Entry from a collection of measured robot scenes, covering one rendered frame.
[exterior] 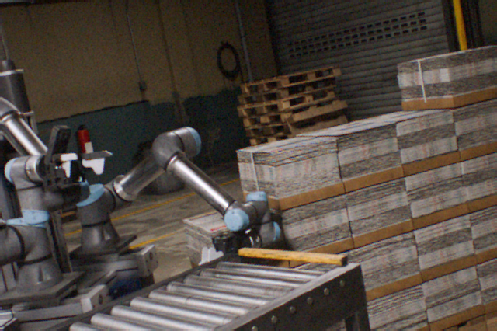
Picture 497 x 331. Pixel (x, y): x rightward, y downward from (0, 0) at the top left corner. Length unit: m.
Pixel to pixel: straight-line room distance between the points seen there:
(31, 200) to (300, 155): 1.10
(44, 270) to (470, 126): 1.85
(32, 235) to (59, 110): 7.39
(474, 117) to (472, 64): 0.23
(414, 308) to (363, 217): 0.47
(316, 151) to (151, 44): 8.00
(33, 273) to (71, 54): 7.66
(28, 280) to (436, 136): 1.72
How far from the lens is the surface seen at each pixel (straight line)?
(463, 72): 3.13
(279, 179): 2.66
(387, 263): 2.93
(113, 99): 10.09
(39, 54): 9.65
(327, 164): 2.74
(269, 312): 1.69
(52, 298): 2.33
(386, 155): 2.89
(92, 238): 2.77
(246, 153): 2.87
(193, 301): 1.91
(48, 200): 2.05
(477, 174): 3.17
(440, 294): 3.12
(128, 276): 2.76
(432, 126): 3.02
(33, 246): 2.32
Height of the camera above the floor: 1.35
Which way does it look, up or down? 7 degrees down
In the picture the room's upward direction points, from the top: 11 degrees counter-clockwise
